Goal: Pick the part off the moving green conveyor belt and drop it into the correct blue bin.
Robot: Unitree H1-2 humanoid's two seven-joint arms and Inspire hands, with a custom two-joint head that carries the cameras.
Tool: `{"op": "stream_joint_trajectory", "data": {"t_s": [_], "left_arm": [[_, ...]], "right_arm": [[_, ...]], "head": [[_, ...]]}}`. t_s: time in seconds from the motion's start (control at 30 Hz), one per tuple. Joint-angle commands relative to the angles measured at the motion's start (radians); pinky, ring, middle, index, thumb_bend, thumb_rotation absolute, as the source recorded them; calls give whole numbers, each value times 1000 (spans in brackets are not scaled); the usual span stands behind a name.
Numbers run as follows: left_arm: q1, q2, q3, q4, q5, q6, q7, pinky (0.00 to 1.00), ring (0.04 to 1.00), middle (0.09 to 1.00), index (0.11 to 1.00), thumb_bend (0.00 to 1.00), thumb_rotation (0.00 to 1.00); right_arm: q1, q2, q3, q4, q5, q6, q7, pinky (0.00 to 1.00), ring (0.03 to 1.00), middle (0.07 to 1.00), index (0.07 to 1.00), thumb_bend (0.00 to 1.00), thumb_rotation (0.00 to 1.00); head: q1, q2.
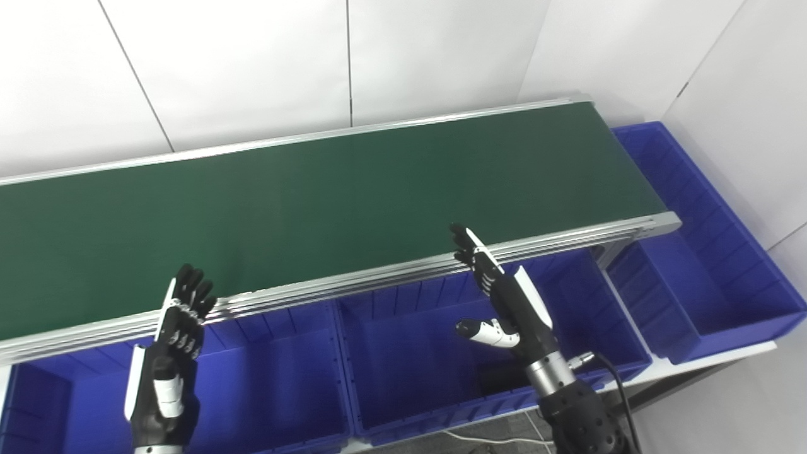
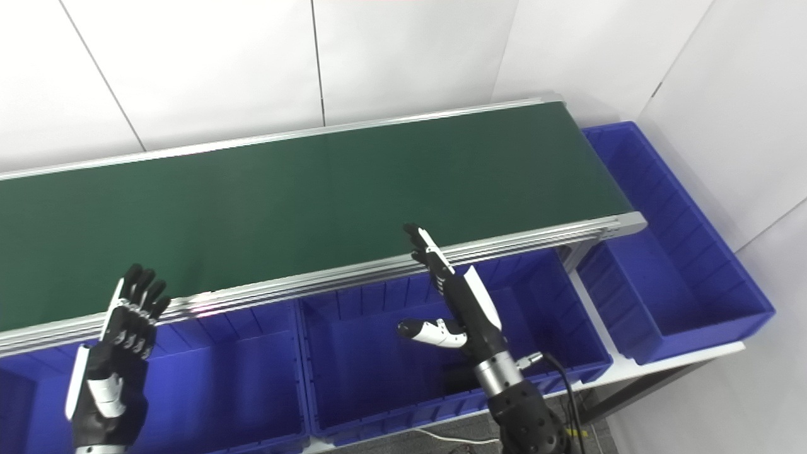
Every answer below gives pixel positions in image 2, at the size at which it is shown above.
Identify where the aluminium conveyor leg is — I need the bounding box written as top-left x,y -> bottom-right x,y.
558,240 -> 606,272

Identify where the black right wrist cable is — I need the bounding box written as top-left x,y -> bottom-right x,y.
517,352 -> 587,454

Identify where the blue plastic bin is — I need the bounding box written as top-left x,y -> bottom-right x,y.
296,247 -> 613,439
575,121 -> 776,365
0,301 -> 311,454

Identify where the black table leg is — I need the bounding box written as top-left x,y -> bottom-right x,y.
580,359 -> 700,424

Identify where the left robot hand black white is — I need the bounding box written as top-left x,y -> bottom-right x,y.
65,264 -> 172,450

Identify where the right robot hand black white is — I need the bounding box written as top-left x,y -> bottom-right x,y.
397,223 -> 508,366

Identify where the green conveyor belt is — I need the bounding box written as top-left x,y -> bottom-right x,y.
0,95 -> 648,359
0,102 -> 634,332

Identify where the thin white floor cable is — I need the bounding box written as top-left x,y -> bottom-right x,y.
403,428 -> 499,445

